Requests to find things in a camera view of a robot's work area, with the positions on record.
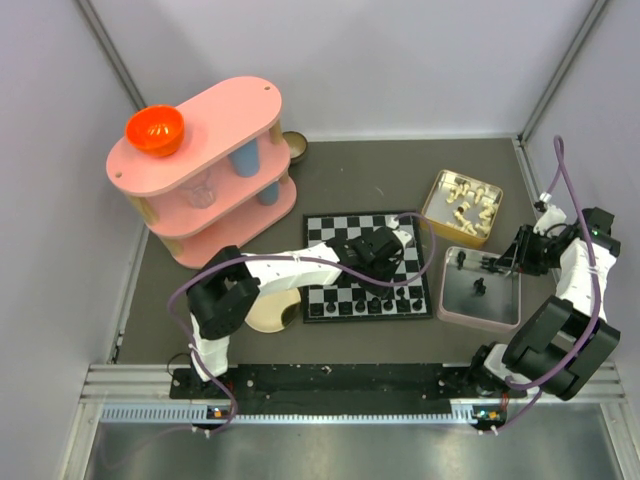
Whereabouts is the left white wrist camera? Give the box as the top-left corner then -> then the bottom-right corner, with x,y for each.
386,216 -> 414,249

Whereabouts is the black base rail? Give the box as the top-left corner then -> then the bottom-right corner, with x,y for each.
169,362 -> 529,416

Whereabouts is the black white chessboard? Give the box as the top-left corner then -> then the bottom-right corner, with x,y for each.
302,211 -> 432,324

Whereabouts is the blue cup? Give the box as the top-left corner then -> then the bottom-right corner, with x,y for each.
257,182 -> 279,206
229,139 -> 260,178

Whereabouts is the yellow tin box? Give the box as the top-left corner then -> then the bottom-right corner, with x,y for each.
422,169 -> 504,250

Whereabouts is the clear drinking glass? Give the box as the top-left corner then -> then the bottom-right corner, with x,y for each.
179,169 -> 216,209

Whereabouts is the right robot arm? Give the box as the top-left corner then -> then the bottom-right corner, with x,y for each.
466,208 -> 621,401

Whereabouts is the lower blue cup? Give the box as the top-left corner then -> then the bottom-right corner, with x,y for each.
257,182 -> 279,206

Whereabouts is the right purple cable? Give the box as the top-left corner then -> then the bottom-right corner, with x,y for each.
492,134 -> 601,435

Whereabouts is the upper blue cup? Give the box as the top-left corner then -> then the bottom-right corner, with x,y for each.
229,139 -> 260,178

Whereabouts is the pink wooden shelf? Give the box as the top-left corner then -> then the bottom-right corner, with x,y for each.
106,76 -> 297,269

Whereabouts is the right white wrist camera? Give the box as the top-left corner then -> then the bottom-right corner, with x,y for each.
533,200 -> 567,235

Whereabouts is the cream plate with flower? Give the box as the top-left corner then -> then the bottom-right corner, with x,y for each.
245,289 -> 301,334

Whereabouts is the black chess pieces heap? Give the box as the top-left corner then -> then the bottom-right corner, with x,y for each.
453,251 -> 504,296

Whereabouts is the orange bowl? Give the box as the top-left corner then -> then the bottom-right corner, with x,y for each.
124,105 -> 185,157

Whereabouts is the pink tin box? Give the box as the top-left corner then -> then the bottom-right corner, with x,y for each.
436,246 -> 521,333

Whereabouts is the white chess pieces heap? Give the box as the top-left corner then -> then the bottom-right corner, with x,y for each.
445,181 -> 498,237

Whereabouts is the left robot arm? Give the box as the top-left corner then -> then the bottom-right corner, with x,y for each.
168,224 -> 413,397

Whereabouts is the brown ceramic bowl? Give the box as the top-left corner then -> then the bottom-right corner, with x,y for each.
283,131 -> 308,165

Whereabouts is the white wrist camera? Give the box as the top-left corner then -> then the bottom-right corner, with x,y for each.
533,200 -> 567,235
386,216 -> 414,249

